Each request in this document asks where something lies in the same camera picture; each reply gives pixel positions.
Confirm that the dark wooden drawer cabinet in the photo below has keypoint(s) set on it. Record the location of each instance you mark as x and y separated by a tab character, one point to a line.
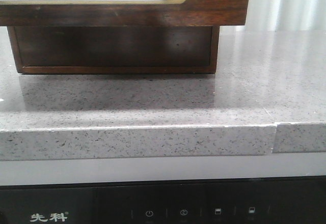
25	69

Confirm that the wooden drawer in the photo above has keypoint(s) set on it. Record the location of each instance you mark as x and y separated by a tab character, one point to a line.
188	13
114	46

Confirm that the white curtain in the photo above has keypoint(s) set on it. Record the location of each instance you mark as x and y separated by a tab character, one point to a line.
285	15

